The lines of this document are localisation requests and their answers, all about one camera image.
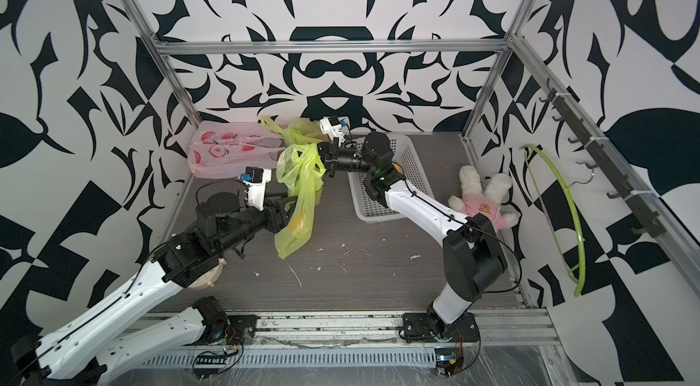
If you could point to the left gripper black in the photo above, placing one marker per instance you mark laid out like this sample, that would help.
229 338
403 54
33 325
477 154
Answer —
282 213

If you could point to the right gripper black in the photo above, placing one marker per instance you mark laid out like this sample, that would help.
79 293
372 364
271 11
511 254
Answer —
325 157

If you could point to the white plastic basket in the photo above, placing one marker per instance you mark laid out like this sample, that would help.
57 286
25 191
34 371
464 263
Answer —
405 154

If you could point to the green avocado plastic bag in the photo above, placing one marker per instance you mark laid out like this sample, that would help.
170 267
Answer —
301 170

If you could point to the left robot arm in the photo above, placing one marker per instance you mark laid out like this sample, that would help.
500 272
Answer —
91 349

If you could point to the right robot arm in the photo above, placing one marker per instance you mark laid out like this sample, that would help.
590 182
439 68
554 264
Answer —
473 258

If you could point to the pink plastic bag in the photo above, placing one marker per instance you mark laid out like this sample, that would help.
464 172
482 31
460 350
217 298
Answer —
225 150

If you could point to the plush bunny toy pink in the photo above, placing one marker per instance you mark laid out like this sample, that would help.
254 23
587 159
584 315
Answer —
476 200

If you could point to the beige alarm clock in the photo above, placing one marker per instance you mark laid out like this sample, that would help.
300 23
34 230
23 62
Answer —
209 278

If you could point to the green hoop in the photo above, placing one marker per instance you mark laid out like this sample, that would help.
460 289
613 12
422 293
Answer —
578 272

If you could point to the black hook rack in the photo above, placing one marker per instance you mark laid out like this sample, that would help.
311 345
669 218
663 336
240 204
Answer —
608 161

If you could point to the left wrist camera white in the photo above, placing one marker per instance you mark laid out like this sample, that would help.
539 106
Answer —
256 180

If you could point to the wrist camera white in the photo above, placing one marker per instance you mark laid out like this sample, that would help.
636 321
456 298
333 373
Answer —
332 127
256 180

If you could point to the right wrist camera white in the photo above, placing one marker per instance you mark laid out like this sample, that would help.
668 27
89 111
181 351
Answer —
332 127

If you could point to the aluminium frame bar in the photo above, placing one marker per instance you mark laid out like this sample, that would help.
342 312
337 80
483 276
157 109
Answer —
329 46

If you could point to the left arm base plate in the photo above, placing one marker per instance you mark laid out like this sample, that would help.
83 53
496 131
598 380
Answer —
235 331

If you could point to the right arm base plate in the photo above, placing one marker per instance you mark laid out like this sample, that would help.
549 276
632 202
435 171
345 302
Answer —
428 327

